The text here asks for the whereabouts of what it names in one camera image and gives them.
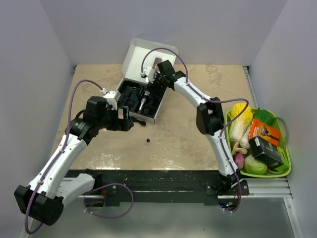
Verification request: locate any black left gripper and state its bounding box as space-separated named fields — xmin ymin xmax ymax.
xmin=97 ymin=105 xmax=133 ymax=131

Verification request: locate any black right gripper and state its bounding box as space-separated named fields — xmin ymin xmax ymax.
xmin=145 ymin=71 xmax=166 ymax=100

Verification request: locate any white clipper kit box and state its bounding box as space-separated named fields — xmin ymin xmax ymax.
xmin=117 ymin=38 xmax=178 ymax=124

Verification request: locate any black silver hair clipper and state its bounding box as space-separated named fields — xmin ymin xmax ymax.
xmin=138 ymin=90 xmax=150 ymax=114

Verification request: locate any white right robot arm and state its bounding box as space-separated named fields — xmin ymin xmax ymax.
xmin=152 ymin=60 xmax=242 ymax=195

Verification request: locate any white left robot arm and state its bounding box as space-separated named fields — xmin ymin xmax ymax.
xmin=14 ymin=96 xmax=133 ymax=226

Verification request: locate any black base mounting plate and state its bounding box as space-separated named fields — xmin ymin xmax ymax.
xmin=61 ymin=170 xmax=248 ymax=207

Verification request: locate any yellow napa cabbage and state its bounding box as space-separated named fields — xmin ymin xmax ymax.
xmin=229 ymin=103 xmax=253 ymax=141

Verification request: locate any white garlic bulb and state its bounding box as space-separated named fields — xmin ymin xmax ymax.
xmin=239 ymin=131 xmax=250 ymax=150

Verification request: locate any orange razor package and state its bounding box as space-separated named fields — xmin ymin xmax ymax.
xmin=248 ymin=119 xmax=280 ymax=146

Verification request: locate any purple onion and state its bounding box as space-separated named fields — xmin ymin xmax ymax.
xmin=233 ymin=153 xmax=245 ymax=170

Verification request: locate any green plastic basket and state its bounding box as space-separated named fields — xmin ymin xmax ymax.
xmin=225 ymin=108 xmax=291 ymax=178

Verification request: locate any black product box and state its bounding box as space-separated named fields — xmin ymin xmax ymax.
xmin=249 ymin=136 xmax=284 ymax=170

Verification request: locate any green round cabbage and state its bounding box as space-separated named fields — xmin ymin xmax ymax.
xmin=244 ymin=155 xmax=267 ymax=175

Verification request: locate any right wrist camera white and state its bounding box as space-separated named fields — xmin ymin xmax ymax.
xmin=140 ymin=67 xmax=155 ymax=83

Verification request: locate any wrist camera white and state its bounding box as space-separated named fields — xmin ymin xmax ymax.
xmin=140 ymin=67 xmax=155 ymax=83
xmin=101 ymin=88 xmax=121 ymax=111

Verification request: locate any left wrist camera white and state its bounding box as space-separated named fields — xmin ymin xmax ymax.
xmin=101 ymin=88 xmax=121 ymax=111

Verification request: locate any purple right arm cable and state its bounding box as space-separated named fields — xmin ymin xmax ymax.
xmin=141 ymin=47 xmax=249 ymax=214

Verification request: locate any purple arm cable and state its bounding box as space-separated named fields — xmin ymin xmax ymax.
xmin=24 ymin=79 xmax=134 ymax=235
xmin=141 ymin=47 xmax=249 ymax=214

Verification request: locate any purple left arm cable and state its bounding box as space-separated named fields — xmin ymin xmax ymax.
xmin=24 ymin=79 xmax=134 ymax=235

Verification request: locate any aluminium frame rail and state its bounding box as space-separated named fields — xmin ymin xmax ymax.
xmin=242 ymin=178 xmax=292 ymax=198

